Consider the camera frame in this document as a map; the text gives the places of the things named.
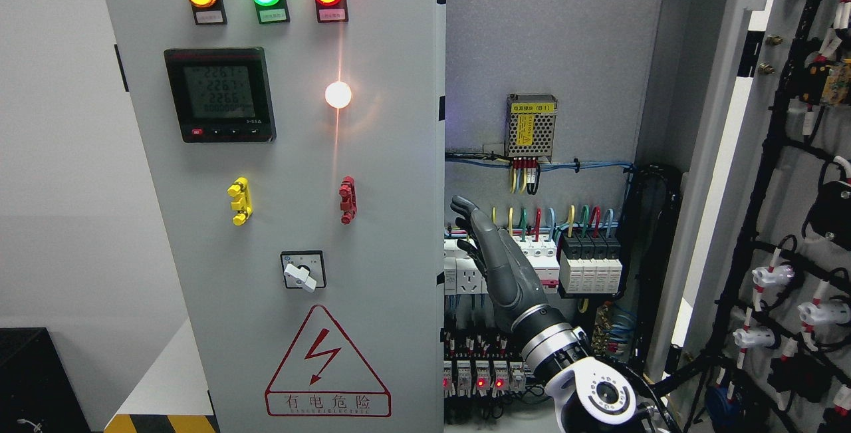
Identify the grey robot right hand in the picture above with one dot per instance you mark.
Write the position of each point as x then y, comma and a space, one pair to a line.
512, 283

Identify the grey cabinet door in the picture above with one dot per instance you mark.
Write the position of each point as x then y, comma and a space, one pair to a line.
747, 112
381, 269

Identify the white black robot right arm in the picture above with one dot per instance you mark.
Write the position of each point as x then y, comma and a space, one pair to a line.
585, 389

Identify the white socket breaker row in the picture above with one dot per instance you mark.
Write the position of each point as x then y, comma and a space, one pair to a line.
462, 277

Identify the black white surge protector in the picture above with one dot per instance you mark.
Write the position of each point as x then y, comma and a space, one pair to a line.
590, 267

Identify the relay row with red leds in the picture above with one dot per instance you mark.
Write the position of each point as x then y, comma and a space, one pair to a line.
468, 378

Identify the metal mesh power supply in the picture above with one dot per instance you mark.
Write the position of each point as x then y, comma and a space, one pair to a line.
530, 125

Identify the red electric hazard sticker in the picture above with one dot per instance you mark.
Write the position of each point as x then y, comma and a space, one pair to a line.
324, 374

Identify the white glowing indicator light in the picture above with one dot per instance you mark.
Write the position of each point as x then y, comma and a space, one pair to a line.
338, 94

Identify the black digital power meter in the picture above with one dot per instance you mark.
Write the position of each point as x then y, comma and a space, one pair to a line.
221, 95

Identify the red terminal post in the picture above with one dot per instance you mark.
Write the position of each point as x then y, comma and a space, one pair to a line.
348, 203

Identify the yellow terminal post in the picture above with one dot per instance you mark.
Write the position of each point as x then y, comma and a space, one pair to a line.
240, 200

